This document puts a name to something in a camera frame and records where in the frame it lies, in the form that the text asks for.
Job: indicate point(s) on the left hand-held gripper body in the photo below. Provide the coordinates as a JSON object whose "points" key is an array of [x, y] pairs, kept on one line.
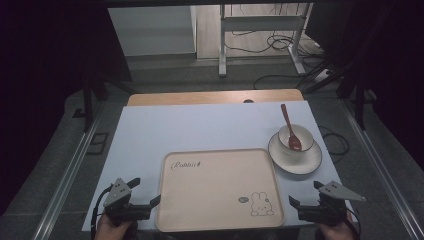
{"points": [[116, 196]]}

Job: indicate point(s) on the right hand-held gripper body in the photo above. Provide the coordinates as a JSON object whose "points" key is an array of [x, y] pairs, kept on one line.
{"points": [[331, 206]]}

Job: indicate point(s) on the person's right hand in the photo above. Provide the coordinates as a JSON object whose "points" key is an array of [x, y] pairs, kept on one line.
{"points": [[336, 233]]}

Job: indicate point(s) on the person's left hand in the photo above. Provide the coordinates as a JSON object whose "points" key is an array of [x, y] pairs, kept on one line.
{"points": [[110, 231]]}

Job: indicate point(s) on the white plate with dark rim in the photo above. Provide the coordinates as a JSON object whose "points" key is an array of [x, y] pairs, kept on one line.
{"points": [[300, 165]]}

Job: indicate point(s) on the red spoon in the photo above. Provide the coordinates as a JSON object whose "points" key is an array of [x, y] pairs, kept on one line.
{"points": [[294, 141]]}

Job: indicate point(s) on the white bowl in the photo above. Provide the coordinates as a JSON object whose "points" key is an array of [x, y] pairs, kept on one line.
{"points": [[305, 135]]}

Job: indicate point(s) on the beige tray with rabbit print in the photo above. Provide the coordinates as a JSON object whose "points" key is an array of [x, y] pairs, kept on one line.
{"points": [[213, 193]]}

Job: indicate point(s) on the white board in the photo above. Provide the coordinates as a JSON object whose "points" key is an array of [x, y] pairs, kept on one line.
{"points": [[200, 126]]}

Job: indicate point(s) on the black stand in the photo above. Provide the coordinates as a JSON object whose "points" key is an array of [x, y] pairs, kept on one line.
{"points": [[90, 100], [360, 100]]}

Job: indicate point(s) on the wooden table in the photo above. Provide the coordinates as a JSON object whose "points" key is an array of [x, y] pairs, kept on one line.
{"points": [[200, 98]]}

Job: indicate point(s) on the white power strip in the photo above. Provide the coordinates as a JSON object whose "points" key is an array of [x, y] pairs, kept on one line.
{"points": [[321, 76]]}

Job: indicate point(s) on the metal rail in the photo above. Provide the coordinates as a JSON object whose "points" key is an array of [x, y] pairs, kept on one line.
{"points": [[63, 180], [383, 173]]}

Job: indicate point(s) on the white wall panel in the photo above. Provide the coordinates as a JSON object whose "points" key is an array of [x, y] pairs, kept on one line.
{"points": [[153, 30]]}

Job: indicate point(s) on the white metal desk frame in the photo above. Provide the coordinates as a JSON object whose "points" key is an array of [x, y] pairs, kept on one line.
{"points": [[263, 23]]}

